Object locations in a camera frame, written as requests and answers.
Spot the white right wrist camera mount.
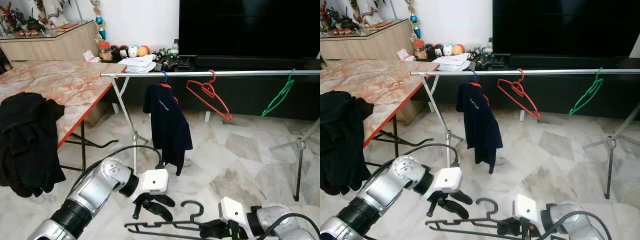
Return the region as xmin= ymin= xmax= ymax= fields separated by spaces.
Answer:
xmin=218 ymin=196 xmax=253 ymax=224
xmin=512 ymin=194 xmax=548 ymax=223

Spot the black low TV console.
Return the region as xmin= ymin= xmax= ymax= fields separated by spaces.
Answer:
xmin=100 ymin=54 xmax=320 ymax=121
xmin=410 ymin=52 xmax=640 ymax=120

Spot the gold trophy with blue balls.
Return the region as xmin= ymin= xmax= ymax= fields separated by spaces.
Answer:
xmin=405 ymin=0 xmax=422 ymax=40
xmin=90 ymin=0 xmax=107 ymax=42

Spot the navy blue t-shirt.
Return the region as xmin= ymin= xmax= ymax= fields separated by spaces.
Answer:
xmin=143 ymin=82 xmax=194 ymax=177
xmin=455 ymin=81 xmax=504 ymax=175

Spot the stack of white papers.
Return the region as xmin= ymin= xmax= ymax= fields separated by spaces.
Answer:
xmin=116 ymin=54 xmax=157 ymax=74
xmin=431 ymin=52 xmax=472 ymax=72

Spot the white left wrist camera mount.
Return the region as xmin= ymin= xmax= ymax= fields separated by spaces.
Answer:
xmin=429 ymin=167 xmax=463 ymax=194
xmin=136 ymin=168 xmax=170 ymax=196

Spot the red ornament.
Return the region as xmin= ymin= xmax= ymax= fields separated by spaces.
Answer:
xmin=0 ymin=2 xmax=26 ymax=33
xmin=320 ymin=2 xmax=341 ymax=32

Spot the red plastic hanger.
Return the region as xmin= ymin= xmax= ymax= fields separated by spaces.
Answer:
xmin=186 ymin=69 xmax=234 ymax=122
xmin=496 ymin=68 xmax=542 ymax=121

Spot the green plastic hanger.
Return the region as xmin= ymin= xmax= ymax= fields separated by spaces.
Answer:
xmin=261 ymin=68 xmax=297 ymax=117
xmin=568 ymin=67 xmax=604 ymax=116

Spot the white porcelain figurine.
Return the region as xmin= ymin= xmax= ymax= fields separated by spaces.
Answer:
xmin=350 ymin=0 xmax=383 ymax=27
xmin=34 ymin=0 xmax=70 ymax=28

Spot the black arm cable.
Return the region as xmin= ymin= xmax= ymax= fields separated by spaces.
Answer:
xmin=547 ymin=209 xmax=613 ymax=240
xmin=70 ymin=144 xmax=166 ymax=201
xmin=370 ymin=142 xmax=461 ymax=196
xmin=255 ymin=212 xmax=320 ymax=240

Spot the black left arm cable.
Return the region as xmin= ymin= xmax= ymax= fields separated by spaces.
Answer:
xmin=370 ymin=142 xmax=461 ymax=196
xmin=70 ymin=144 xmax=166 ymax=201

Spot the black plastic hanger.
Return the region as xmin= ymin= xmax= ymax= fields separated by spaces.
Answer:
xmin=124 ymin=200 xmax=236 ymax=240
xmin=425 ymin=197 xmax=526 ymax=240

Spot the marble pattern folding table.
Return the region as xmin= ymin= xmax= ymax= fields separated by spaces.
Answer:
xmin=0 ymin=60 xmax=128 ymax=173
xmin=320 ymin=59 xmax=441 ymax=168

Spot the black jacket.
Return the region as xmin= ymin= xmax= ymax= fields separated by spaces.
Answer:
xmin=0 ymin=91 xmax=67 ymax=198
xmin=320 ymin=90 xmax=375 ymax=197

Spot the black flat television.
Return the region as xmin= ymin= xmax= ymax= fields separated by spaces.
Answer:
xmin=492 ymin=0 xmax=640 ymax=57
xmin=178 ymin=0 xmax=320 ymax=58

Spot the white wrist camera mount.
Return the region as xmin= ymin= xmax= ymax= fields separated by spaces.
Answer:
xmin=136 ymin=168 xmax=170 ymax=196
xmin=512 ymin=194 xmax=548 ymax=223
xmin=429 ymin=167 xmax=463 ymax=194
xmin=218 ymin=196 xmax=253 ymax=224

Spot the light wood sideboard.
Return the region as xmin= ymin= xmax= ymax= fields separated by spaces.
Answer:
xmin=0 ymin=20 xmax=101 ymax=63
xmin=320 ymin=19 xmax=416 ymax=61

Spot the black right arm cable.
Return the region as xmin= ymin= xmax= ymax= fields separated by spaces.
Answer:
xmin=255 ymin=212 xmax=320 ymax=240
xmin=547 ymin=209 xmax=613 ymax=240

